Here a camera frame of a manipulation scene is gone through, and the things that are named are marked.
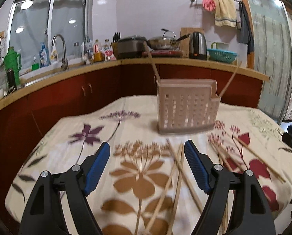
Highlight knife block with knives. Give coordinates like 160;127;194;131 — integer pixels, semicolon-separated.
111;32;122;57

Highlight blue label dish soap bottle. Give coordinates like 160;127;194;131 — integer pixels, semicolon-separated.
39;42;49;67

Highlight wooden framed glass door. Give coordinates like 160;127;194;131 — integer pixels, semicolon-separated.
235;0;292;125

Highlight white mug with green handle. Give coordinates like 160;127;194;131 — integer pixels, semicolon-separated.
211;42;230;51

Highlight dark grey cloth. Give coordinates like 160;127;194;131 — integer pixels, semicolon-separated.
237;2;255;54

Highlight green thermos flask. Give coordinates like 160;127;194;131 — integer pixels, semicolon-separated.
2;46;22;89

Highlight pink rubber gloves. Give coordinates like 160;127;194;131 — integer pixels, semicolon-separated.
202;0;216;12

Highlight steel kitchen faucet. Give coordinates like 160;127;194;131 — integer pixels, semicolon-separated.
51;34;69;71

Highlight wooden cutting board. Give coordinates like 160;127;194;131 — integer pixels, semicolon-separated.
180;27;205;57

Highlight white spray bottle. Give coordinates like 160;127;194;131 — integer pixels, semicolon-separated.
49;44;59;64

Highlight floral tablecloth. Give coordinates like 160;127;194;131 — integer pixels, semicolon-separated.
5;94;292;235

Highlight sliding glass window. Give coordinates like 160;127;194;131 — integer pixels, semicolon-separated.
7;0;90;61

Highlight steel kitchen sink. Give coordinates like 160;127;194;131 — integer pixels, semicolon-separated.
21;62;87;87

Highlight clear condiment bottle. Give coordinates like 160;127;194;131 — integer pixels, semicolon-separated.
83;36;94;59

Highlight beige perforated utensil holder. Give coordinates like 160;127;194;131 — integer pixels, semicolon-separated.
156;78;222;136

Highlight steel electric kettle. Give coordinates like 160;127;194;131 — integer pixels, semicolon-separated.
189;32;207;60

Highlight yellow towel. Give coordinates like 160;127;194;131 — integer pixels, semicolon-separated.
213;0;237;28

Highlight red induction cooker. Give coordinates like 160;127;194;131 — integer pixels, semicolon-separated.
142;50;186;57

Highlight black bottle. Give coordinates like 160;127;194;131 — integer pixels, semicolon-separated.
7;69;17;92

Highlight grey rice cooker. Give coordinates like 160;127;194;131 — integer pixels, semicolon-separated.
116;36;147;59

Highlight steel wok with lid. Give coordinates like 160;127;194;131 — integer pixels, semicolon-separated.
147;29;192;50

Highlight orange oil bottle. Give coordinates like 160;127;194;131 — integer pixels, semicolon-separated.
94;39;102;61

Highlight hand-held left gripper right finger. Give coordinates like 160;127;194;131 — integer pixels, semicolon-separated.
184;139;276;235

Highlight pink food packet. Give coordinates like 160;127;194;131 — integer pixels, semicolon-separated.
103;50;117;61

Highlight teal plastic colander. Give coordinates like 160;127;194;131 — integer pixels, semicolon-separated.
207;48;238;63

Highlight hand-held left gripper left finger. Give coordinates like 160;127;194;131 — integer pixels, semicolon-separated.
18;141;111;235

